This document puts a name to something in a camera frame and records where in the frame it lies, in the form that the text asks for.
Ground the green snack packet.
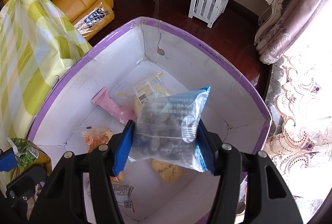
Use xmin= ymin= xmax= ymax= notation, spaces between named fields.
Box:
xmin=7 ymin=137 xmax=52 ymax=173

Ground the white orange striped packet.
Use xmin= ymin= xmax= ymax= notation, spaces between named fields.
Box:
xmin=110 ymin=171 xmax=134 ymax=212

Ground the orange bread snack bag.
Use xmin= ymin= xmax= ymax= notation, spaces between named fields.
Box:
xmin=72 ymin=126 xmax=113 ymax=153

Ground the pink purple snack packet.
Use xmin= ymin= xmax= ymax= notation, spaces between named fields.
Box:
xmin=91 ymin=87 xmax=137 ymax=126

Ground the blue edged clear snack bag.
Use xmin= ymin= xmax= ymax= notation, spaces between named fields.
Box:
xmin=131 ymin=87 xmax=210 ymax=172

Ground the purple white storage box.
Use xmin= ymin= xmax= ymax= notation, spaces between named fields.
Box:
xmin=28 ymin=17 xmax=272 ymax=223

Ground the round cake clear bag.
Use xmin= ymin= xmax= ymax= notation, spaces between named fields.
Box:
xmin=116 ymin=72 xmax=183 ymax=182

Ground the green checkered tablecloth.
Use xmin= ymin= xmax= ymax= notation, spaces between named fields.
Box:
xmin=1 ymin=0 xmax=92 ymax=150

